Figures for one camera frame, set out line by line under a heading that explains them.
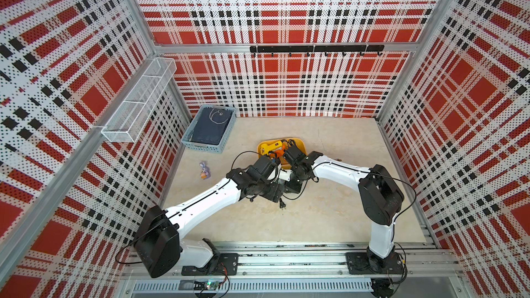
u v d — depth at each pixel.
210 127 1.11
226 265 0.73
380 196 0.49
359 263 0.73
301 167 0.67
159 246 0.40
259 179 0.61
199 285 0.72
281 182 0.82
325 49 0.89
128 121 0.70
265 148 1.01
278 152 0.97
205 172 0.96
